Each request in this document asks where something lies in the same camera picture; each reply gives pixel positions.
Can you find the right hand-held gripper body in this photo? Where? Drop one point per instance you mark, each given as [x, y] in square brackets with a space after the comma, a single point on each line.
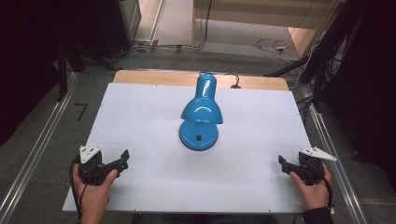
[309, 169]

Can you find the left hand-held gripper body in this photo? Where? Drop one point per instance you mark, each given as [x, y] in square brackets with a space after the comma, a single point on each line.
[93, 169]

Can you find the blue desk lamp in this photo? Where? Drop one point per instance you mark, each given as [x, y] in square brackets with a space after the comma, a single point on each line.
[201, 112]

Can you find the person's right hand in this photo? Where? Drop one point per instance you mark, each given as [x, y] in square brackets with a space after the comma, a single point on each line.
[316, 194]

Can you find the person's left hand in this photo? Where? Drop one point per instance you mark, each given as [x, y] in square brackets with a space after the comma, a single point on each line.
[93, 199]

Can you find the black metal stand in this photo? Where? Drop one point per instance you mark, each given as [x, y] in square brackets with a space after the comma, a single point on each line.
[62, 71]

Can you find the dark cabinet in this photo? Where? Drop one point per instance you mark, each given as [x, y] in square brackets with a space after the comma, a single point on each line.
[116, 28]

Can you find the light wooden furniture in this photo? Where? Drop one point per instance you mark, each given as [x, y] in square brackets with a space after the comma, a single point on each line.
[249, 12]

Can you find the aluminium floor rail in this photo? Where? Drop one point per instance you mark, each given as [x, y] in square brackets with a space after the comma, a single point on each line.
[336, 168]
[34, 149]

